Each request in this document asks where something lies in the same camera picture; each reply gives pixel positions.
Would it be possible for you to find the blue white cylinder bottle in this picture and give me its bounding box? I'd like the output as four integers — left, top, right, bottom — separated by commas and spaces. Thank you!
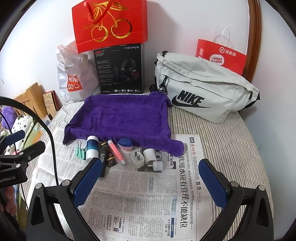
86, 136, 99, 162

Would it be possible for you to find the white USB charger plug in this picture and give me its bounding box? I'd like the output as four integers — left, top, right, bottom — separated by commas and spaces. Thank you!
131, 152, 145, 169

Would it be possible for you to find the patterned book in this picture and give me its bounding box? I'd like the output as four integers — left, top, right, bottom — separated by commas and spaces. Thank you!
42, 90, 61, 118

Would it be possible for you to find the black gold lipstick tube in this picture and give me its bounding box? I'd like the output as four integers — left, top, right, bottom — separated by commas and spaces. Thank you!
100, 142, 117, 167

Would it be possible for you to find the green binder clip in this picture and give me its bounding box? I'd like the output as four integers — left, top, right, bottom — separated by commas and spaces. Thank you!
75, 140, 86, 160

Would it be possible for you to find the small white USB adapter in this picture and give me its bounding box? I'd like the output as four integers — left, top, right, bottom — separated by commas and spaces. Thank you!
148, 161, 164, 172

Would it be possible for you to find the wooden furniture piece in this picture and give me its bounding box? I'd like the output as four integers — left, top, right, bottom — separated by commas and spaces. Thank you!
15, 83, 48, 118

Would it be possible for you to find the person's hand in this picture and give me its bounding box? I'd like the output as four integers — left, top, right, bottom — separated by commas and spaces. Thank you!
1, 186, 16, 216

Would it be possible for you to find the red paper shopping bag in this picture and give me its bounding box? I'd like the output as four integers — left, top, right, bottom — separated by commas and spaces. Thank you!
195, 24, 247, 76

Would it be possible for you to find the white Miniso plastic bag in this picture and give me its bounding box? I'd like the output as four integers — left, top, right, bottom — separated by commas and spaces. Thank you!
56, 41, 101, 102

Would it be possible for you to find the black headset box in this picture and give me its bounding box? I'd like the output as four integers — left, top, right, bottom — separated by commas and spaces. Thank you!
93, 44, 144, 94

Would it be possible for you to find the brown wooden frame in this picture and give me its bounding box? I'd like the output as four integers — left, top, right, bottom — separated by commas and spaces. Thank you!
242, 0, 262, 83

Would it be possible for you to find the pink tube with grey cap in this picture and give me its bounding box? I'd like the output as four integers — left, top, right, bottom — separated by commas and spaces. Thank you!
107, 140, 126, 165

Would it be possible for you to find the newspaper sheet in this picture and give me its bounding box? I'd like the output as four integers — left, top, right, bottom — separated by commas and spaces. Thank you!
27, 129, 212, 240

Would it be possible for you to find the black cable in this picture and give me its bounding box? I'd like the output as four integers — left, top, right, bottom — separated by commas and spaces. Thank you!
0, 96, 60, 186

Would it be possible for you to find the red cherry gift bag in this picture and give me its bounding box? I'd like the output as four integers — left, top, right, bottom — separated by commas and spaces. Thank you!
72, 0, 148, 53

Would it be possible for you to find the purple towel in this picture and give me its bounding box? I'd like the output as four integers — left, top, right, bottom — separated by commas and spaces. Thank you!
63, 92, 185, 157

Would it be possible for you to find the pink jar blue lid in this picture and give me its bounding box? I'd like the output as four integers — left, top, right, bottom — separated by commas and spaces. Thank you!
118, 138, 133, 151

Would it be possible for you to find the grey Nike waist bag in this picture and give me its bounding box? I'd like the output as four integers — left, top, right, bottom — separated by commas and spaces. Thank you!
151, 51, 260, 123

